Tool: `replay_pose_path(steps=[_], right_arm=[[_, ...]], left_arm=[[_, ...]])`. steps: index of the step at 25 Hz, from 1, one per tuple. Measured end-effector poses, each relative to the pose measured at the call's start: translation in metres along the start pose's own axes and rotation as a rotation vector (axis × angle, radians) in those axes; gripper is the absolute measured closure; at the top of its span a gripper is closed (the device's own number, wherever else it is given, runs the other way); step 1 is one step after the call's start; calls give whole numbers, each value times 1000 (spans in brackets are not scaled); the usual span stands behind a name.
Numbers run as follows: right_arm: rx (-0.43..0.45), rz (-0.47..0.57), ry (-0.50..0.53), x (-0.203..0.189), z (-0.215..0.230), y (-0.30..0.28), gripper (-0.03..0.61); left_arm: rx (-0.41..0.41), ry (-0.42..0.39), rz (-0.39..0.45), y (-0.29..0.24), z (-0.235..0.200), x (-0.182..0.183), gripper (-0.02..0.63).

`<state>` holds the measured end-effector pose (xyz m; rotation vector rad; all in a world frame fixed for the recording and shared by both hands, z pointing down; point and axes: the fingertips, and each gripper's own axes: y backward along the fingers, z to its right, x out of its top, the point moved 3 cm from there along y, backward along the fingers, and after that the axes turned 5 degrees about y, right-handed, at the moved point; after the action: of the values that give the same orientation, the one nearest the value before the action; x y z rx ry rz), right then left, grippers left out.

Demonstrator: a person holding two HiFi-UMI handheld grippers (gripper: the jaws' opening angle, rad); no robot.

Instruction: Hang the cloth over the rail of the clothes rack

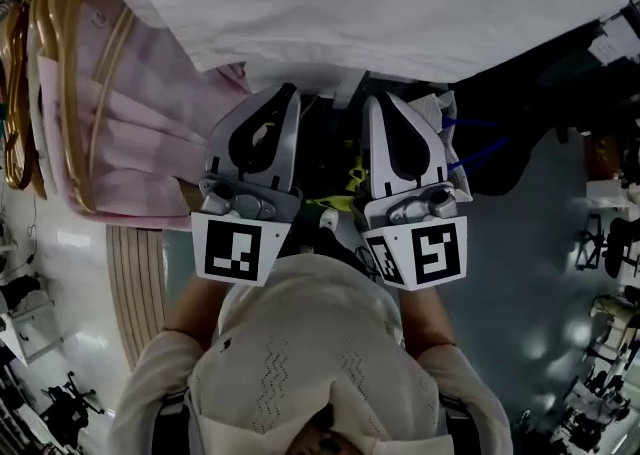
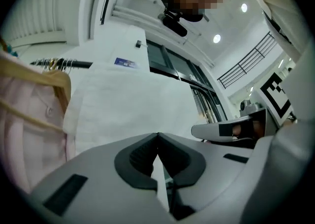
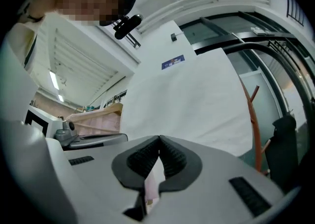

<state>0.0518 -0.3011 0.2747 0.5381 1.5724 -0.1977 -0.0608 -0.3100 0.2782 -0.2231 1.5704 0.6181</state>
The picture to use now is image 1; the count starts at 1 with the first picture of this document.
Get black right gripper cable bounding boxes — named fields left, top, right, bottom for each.
left=353, top=241, right=385, bottom=283

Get row of golden clothes hangers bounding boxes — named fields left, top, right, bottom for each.
left=0, top=0, right=137, bottom=215

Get white bag with blue handles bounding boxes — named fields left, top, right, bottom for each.
left=409, top=90, right=510, bottom=205

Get person's white shoe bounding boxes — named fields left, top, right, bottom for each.
left=318, top=207, right=342, bottom=234

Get pink garment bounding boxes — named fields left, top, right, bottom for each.
left=27, top=0, right=252, bottom=233

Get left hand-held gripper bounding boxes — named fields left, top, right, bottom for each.
left=191, top=83, right=305, bottom=288

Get person's cream knit shirt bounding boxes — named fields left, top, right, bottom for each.
left=109, top=252, right=515, bottom=455

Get wooden slatted platform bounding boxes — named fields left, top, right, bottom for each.
left=105, top=225, right=170, bottom=373

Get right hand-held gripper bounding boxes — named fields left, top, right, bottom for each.
left=352, top=90, right=475, bottom=293

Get black shoulder strap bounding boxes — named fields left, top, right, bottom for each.
left=158, top=389, right=190, bottom=445
left=438, top=394, right=472, bottom=445

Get white cloth garment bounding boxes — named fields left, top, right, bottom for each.
left=94, top=0, right=630, bottom=110

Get person's left forearm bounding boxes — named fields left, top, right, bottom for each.
left=164, top=272, right=232, bottom=350

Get person's black trousers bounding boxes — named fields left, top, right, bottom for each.
left=294, top=225, right=375, bottom=275

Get person's right forearm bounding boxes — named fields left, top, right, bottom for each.
left=397, top=285, right=458, bottom=358

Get black office chair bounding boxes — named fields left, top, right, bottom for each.
left=574, top=215, right=640, bottom=281
left=42, top=371, right=106, bottom=440

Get yellow-green strap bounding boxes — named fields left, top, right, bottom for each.
left=304, top=155, right=372, bottom=213

